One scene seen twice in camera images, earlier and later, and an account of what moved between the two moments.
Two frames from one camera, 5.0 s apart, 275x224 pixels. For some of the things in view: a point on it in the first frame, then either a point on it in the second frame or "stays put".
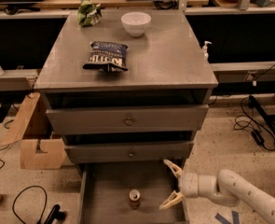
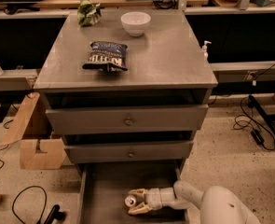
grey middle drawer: [148, 152] stays put
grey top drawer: [127, 119] stays put
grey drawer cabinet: [127, 91] stays put
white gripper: [188, 184] to [153, 199]
